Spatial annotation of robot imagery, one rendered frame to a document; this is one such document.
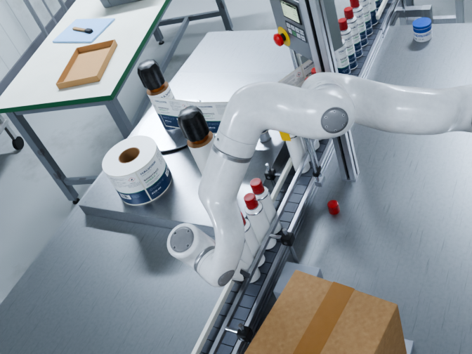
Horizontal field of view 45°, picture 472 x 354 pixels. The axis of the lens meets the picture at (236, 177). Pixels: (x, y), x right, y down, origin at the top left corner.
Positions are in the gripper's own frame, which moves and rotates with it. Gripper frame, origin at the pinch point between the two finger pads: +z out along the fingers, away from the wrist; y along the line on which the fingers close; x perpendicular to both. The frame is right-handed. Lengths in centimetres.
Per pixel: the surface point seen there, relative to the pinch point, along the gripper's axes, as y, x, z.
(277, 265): -5.4, -7.1, 10.2
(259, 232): -1.0, -14.0, 2.6
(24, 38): 366, -204, 156
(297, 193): -2.0, -32.7, 18.5
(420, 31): -21, -116, 49
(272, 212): -2.3, -20.9, 4.5
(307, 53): -10, -60, -17
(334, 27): -17, -66, -20
